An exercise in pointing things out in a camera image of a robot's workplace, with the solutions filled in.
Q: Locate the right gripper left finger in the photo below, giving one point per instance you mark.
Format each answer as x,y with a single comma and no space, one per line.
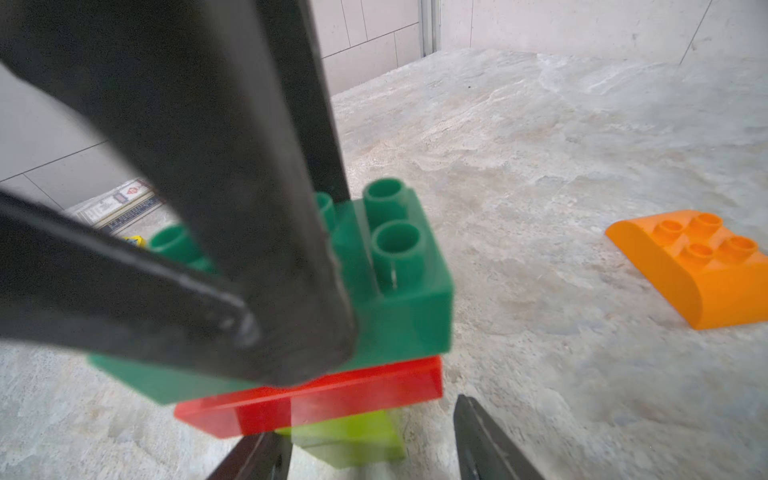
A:
266,456

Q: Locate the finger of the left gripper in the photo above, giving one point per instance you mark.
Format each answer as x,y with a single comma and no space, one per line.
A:
65,284
222,107

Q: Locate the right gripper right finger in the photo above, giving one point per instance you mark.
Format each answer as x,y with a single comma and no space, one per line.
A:
484,450

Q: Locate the red lego brick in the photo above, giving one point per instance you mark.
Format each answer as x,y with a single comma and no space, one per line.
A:
330,397

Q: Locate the lime lego brick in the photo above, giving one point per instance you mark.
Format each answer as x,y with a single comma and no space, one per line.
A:
351,441

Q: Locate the orange curved lego brick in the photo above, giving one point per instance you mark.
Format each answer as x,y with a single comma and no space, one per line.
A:
711,276

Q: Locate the yellow sticker on table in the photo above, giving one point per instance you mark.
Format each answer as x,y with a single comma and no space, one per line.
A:
136,240

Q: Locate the playing card box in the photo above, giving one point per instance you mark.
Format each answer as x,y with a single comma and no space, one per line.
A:
117,209

